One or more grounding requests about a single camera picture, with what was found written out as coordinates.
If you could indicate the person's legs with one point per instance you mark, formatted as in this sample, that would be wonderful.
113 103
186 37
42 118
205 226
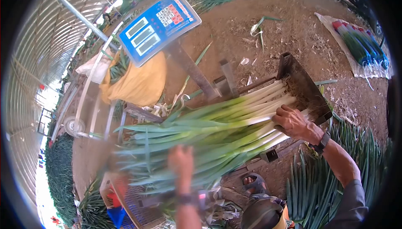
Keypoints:
265 210

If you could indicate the white sack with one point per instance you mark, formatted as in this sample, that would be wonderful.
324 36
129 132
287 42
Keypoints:
94 68

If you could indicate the yellow sack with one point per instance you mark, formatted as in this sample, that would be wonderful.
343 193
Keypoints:
139 83

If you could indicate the heap of leeks with leaves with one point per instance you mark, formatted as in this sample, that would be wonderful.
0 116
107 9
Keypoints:
314 194

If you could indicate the long row of leeks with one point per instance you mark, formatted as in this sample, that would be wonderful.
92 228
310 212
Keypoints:
59 178

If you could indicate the blue scale display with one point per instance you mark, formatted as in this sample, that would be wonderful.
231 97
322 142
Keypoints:
158 28

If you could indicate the plastic crate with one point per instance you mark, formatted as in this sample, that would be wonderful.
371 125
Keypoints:
138 207

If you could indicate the pile of leek trimmings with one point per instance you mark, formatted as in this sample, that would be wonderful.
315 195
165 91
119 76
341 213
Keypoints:
163 108

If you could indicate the clear plastic sheet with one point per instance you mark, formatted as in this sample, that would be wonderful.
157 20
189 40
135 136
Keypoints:
340 42

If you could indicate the metal hand cart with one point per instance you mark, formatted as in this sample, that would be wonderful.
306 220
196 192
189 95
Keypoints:
75 125

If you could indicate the person's right hand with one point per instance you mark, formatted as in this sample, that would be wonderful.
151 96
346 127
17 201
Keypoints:
296 124

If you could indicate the wrapped leek bundle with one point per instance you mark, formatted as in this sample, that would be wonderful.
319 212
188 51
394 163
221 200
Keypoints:
353 45
363 42
372 43
380 51

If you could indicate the black wrist band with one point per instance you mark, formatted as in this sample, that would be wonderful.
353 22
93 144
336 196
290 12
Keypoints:
188 199
322 143

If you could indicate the rusty metal cradle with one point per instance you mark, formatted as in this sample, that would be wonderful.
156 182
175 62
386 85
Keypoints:
303 86

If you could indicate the person's left hand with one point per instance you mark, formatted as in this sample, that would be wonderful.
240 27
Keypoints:
181 163

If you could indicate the grey scale pole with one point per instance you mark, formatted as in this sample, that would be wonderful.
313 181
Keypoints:
192 70

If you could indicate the person's left fingers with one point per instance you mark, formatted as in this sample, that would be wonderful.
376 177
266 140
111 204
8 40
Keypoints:
180 152

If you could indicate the bundle of leeks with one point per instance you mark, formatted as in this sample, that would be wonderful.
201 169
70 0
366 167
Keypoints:
216 128

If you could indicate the person's right fingers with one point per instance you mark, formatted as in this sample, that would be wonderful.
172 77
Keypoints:
280 117

